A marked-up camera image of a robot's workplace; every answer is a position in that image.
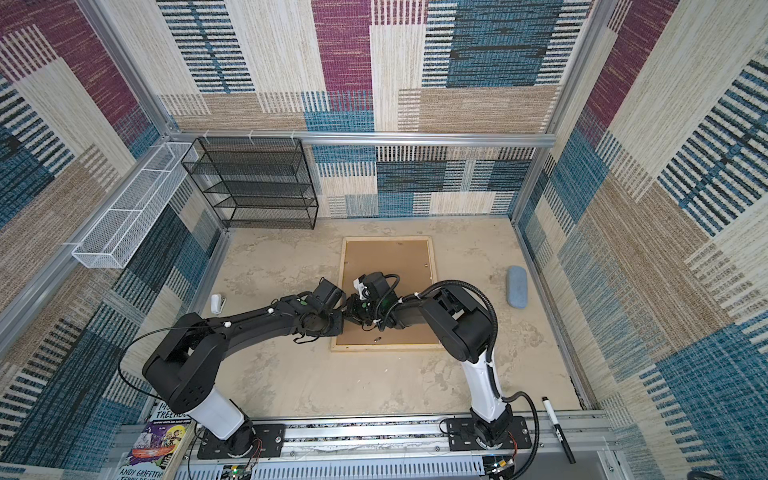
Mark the light wooden picture frame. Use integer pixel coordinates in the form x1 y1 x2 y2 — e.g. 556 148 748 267
329 235 445 353

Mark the brown frame backing board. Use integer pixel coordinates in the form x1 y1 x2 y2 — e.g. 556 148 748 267
331 236 441 353

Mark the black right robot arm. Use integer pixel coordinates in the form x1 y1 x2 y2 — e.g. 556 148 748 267
346 272 522 449

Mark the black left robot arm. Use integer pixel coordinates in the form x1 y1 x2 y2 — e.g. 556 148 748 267
136 278 346 458

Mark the small white plastic device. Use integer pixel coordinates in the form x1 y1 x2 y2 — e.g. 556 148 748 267
210 293 226 315

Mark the grey blue oval case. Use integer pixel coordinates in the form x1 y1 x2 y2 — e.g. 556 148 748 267
506 265 528 309

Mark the colourful treehouse book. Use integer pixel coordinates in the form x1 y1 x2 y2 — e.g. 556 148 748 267
115 402 192 479

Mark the black marker pen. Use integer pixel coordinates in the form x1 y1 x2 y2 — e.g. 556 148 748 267
542 396 577 465

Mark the black wire shelf rack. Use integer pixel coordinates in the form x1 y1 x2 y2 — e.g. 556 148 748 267
181 137 319 229

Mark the white wire mesh basket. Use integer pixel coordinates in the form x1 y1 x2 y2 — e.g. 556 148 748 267
72 142 191 269

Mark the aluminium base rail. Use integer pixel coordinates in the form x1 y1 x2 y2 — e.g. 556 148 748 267
173 411 632 479

